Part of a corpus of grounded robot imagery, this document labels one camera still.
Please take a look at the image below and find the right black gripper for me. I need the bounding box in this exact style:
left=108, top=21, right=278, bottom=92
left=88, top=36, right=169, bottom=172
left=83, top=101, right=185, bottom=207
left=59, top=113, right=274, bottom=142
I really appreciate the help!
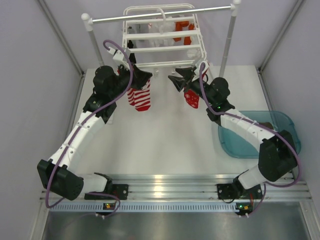
left=168, top=67, right=216, bottom=106

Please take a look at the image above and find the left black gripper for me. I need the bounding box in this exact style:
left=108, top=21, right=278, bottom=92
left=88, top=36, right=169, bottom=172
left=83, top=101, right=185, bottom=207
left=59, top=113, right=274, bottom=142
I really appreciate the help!
left=108, top=61, right=152, bottom=99

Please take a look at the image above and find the red snowflake sock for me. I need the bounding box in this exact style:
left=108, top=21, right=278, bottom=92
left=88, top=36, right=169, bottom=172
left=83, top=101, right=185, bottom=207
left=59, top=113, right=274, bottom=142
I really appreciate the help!
left=184, top=89, right=200, bottom=109

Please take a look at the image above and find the white clip sock hanger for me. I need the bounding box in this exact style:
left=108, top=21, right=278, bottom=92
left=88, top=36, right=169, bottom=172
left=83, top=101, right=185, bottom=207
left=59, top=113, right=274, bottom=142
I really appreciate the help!
left=122, top=3, right=207, bottom=70

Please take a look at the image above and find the brown grey sock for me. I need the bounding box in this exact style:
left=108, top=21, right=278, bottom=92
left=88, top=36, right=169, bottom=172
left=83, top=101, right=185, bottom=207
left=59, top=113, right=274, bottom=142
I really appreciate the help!
left=259, top=122, right=274, bottom=130

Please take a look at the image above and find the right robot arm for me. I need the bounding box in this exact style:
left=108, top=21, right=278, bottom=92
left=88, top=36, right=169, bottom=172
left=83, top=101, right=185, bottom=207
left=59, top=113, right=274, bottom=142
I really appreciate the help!
left=168, top=62, right=301, bottom=204

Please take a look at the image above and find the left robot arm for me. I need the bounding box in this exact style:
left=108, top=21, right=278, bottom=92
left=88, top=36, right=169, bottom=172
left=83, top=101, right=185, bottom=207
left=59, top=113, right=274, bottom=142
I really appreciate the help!
left=37, top=65, right=153, bottom=201

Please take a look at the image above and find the red white striped sock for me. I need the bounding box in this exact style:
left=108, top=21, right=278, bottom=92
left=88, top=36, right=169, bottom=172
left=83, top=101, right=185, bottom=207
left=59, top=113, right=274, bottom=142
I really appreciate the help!
left=127, top=79, right=151, bottom=112

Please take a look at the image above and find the black sock right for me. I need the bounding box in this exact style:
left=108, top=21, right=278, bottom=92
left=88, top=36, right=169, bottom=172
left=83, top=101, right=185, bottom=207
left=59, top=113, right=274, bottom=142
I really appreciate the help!
left=129, top=53, right=137, bottom=65

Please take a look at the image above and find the black sock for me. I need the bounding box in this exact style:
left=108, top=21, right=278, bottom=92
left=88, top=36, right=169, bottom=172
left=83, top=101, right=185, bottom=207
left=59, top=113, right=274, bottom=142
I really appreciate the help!
left=127, top=40, right=135, bottom=49
left=129, top=53, right=137, bottom=65

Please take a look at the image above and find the black sock left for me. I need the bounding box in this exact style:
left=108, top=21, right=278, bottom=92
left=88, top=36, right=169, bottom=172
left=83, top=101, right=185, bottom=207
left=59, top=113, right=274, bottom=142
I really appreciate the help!
left=127, top=40, right=135, bottom=49

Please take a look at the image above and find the silver drying rack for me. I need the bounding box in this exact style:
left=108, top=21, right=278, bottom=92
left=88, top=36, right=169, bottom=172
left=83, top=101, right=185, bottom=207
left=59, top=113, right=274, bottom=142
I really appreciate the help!
left=81, top=0, right=243, bottom=125

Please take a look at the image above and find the orange sock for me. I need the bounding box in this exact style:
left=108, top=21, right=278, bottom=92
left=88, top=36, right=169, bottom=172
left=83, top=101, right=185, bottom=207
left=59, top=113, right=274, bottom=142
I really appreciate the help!
left=173, top=21, right=195, bottom=46

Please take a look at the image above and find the teal plastic basin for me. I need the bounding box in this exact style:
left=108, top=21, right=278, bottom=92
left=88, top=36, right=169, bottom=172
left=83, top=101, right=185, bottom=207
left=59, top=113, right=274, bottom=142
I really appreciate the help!
left=218, top=110, right=301, bottom=159

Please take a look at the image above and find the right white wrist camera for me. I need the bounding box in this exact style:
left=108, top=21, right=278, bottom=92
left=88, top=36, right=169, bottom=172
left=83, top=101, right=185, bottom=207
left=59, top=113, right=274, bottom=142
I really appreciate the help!
left=191, top=65, right=208, bottom=82

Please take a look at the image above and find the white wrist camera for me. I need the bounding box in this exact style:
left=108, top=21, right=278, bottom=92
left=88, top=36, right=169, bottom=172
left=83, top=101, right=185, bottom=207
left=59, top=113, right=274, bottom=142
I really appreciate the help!
left=191, top=65, right=208, bottom=82
left=107, top=47, right=129, bottom=69

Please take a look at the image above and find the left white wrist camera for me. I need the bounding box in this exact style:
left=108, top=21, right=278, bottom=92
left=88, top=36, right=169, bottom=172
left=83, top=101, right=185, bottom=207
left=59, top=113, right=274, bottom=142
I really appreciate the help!
left=107, top=47, right=129, bottom=69

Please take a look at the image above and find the aluminium mounting rail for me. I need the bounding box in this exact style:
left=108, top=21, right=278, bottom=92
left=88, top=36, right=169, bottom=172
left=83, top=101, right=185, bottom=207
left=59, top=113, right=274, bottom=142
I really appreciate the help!
left=49, top=175, right=312, bottom=215

